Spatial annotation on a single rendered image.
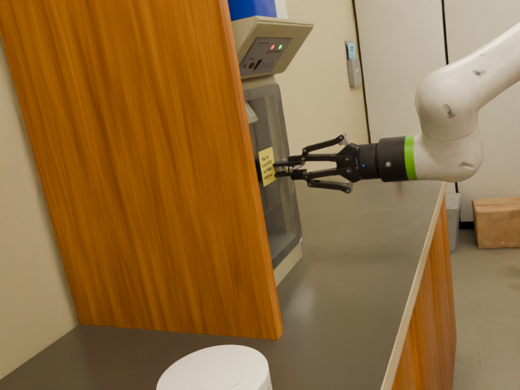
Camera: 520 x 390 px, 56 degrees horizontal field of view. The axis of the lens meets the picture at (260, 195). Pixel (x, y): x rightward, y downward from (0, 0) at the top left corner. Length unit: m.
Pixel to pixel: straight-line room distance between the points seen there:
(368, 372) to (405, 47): 3.32
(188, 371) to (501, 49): 0.75
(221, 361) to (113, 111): 0.53
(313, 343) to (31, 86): 0.73
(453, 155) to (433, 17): 3.00
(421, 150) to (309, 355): 0.44
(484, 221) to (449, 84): 2.86
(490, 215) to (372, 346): 2.90
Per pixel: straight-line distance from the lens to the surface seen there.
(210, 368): 0.62
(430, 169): 1.01
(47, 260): 1.19
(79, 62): 1.00
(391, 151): 1.02
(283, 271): 1.19
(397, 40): 3.97
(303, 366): 0.86
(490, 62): 0.98
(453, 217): 3.68
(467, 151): 0.99
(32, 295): 1.17
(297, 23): 1.08
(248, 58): 0.96
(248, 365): 0.61
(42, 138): 1.10
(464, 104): 0.93
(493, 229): 3.76
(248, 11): 0.91
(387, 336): 0.92
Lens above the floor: 1.41
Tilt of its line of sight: 13 degrees down
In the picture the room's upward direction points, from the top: 10 degrees counter-clockwise
